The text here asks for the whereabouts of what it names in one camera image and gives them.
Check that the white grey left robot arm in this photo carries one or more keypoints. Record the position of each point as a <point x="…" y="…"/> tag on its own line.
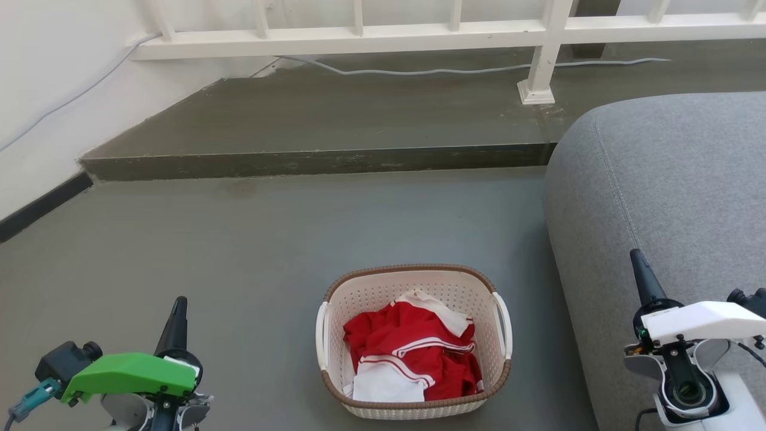
<point x="125" y="413"/>

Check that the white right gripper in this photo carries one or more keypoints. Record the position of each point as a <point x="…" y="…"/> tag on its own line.
<point x="706" y="320"/>

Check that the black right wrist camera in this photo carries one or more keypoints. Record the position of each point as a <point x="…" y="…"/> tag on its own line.
<point x="751" y="302"/>

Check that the cream plastic laundry basket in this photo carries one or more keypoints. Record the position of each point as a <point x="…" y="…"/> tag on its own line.
<point x="377" y="293"/>

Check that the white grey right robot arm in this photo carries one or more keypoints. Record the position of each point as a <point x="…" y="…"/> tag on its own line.
<point x="736" y="395"/>

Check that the white garment with red trim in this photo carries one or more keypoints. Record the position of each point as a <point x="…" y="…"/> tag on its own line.
<point x="386" y="386"/>

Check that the grey fabric sofa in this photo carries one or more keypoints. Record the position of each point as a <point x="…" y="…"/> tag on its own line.
<point x="658" y="179"/>

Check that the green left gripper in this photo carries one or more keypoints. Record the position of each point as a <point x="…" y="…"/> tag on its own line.
<point x="131" y="374"/>

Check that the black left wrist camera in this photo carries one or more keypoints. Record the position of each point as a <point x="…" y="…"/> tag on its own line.
<point x="63" y="362"/>

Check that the raised concrete step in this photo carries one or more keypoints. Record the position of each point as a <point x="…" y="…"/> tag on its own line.
<point x="329" y="120"/>

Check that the white wooden railing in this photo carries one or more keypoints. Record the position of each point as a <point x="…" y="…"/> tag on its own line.
<point x="359" y="37"/>

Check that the dark brown post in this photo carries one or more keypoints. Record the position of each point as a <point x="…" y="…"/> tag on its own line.
<point x="595" y="12"/>

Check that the red jersey with white stripes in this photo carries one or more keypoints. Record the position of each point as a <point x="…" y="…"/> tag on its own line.
<point x="407" y="335"/>

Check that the black baseboard strip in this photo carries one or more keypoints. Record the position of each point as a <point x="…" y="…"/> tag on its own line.
<point x="36" y="206"/>

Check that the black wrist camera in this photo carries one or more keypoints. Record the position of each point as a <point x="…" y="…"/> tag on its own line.
<point x="63" y="362"/>
<point x="751" y="302"/>

